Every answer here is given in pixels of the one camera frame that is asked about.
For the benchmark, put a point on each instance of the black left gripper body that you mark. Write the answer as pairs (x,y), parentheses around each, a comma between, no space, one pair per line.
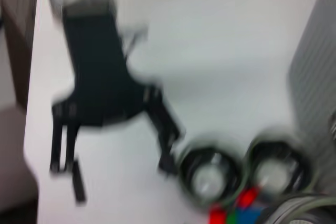
(99,77)

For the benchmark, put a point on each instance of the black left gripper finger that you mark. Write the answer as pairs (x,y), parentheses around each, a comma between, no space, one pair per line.
(168,134)
(68,155)

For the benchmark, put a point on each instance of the glass teacup with black holder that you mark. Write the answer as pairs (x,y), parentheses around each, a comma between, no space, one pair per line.
(210,171)
(275,166)

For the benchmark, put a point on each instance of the glass jar with teal bricks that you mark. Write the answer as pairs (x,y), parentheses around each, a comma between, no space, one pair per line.
(302,208)

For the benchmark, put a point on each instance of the grey-green perforated storage bin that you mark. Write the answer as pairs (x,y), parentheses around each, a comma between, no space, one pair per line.
(315,64)

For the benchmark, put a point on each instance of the small red toy brick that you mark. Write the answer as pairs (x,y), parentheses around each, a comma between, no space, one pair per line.
(218,214)

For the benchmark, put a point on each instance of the tiny red toy brick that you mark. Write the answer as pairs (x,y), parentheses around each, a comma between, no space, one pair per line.
(248,197)

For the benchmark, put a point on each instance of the blue toy brick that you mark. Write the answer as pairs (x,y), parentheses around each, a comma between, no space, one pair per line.
(249,216)

